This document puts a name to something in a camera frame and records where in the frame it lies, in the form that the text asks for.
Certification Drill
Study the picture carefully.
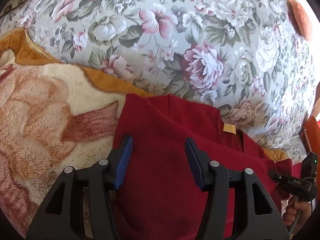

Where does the person's right hand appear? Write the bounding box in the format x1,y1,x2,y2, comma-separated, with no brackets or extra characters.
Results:
283,197,312,230

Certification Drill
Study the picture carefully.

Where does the dark red knit garment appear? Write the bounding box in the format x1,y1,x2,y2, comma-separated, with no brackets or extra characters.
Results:
113,94,292,239

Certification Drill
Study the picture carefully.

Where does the orange cloth at bed edge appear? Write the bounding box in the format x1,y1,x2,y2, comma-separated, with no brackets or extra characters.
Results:
301,116,320,154

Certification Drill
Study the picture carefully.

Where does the grey floral bedspread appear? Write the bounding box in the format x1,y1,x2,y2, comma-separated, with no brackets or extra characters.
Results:
1,0,316,163

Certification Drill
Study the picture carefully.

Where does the orange-brown pillow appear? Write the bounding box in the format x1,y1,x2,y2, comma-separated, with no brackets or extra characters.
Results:
286,0,312,41

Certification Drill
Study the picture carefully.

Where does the cream and orange plush blanket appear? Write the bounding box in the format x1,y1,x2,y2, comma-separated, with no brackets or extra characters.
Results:
0,28,288,238

